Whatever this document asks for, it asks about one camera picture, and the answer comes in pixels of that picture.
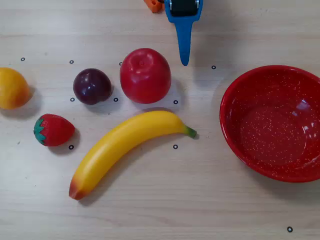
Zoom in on yellow toy banana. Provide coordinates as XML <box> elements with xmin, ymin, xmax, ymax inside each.
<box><xmin>68</xmin><ymin>110</ymin><xmax>198</xmax><ymax>201</ymax></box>

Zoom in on orange robot base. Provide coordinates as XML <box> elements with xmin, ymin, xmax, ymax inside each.
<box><xmin>143</xmin><ymin>0</ymin><xmax>166</xmax><ymax>14</ymax></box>

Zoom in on yellow orange toy peach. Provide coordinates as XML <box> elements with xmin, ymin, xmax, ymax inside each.
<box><xmin>0</xmin><ymin>67</ymin><xmax>31</xmax><ymax>110</ymax></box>

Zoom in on dark purple toy plum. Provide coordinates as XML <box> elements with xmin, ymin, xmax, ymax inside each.
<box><xmin>72</xmin><ymin>68</ymin><xmax>113</xmax><ymax>106</ymax></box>

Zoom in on red toy strawberry green leaves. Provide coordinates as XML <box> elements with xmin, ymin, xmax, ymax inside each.
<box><xmin>33</xmin><ymin>113</ymin><xmax>76</xmax><ymax>147</ymax></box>

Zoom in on red toy apple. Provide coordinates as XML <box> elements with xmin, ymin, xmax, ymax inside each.
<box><xmin>119</xmin><ymin>47</ymin><xmax>172</xmax><ymax>105</ymax></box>

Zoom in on blue gripper black motor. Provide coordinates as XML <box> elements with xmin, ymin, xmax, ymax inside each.
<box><xmin>164</xmin><ymin>0</ymin><xmax>204</xmax><ymax>67</ymax></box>

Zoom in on red speckled enamel bowl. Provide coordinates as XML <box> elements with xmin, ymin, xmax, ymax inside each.
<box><xmin>219</xmin><ymin>65</ymin><xmax>320</xmax><ymax>183</ymax></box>

